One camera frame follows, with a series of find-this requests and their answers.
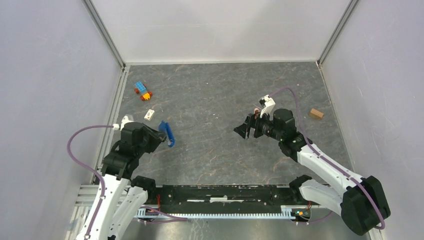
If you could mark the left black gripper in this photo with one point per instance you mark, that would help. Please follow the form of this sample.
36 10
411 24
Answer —
157 138

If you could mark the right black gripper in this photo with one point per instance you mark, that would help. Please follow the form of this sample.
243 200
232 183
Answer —
243 129

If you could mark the blue stapler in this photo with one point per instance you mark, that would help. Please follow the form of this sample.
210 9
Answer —
166 128

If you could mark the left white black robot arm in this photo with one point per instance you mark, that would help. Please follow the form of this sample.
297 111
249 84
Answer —
119 196

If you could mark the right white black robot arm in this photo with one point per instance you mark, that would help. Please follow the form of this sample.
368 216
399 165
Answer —
360 201

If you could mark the colourful toy brick car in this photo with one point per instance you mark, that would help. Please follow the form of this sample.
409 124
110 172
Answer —
141 90

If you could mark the small wooden block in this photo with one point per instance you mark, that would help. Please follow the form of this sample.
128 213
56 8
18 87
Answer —
316 114

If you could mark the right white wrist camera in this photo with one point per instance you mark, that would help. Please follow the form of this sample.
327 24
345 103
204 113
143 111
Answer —
267 104

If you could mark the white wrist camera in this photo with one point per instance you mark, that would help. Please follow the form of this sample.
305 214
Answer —
267 104
125 120

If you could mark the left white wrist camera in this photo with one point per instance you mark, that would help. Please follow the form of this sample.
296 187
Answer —
125 120

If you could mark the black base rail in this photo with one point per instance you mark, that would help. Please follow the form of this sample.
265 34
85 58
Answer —
224 199

